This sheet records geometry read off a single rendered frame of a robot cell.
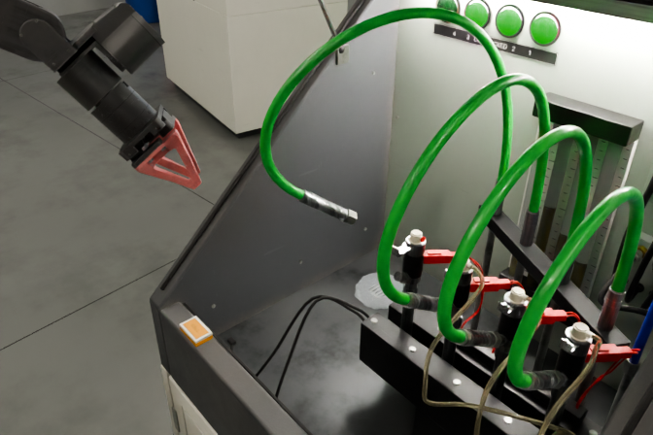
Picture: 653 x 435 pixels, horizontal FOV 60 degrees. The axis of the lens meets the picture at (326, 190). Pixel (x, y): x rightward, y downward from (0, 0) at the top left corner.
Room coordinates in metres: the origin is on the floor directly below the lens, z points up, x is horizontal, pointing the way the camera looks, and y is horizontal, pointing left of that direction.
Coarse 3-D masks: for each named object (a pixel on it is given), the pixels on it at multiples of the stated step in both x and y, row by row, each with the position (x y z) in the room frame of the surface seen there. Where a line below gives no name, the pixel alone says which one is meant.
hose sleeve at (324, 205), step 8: (304, 192) 0.67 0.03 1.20; (304, 200) 0.67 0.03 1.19; (312, 200) 0.67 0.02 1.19; (320, 200) 0.68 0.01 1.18; (320, 208) 0.67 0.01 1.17; (328, 208) 0.68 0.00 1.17; (336, 208) 0.68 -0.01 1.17; (344, 208) 0.70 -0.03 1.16; (336, 216) 0.68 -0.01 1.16; (344, 216) 0.69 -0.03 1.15
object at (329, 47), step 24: (360, 24) 0.70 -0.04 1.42; (384, 24) 0.70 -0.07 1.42; (456, 24) 0.74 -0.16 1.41; (336, 48) 0.68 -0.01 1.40; (504, 72) 0.77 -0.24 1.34; (288, 96) 0.66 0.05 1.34; (504, 96) 0.77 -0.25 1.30; (264, 120) 0.66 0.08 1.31; (504, 120) 0.78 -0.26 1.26; (264, 144) 0.65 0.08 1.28; (504, 144) 0.78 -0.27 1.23; (504, 168) 0.78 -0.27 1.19; (288, 192) 0.66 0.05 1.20
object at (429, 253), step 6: (426, 252) 0.65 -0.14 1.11; (432, 252) 0.65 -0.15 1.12; (438, 252) 0.65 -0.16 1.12; (444, 252) 0.65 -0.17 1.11; (450, 252) 0.66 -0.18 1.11; (426, 258) 0.64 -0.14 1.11; (432, 258) 0.64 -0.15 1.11; (438, 258) 0.64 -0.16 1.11; (444, 258) 0.65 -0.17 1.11; (450, 258) 0.65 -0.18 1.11
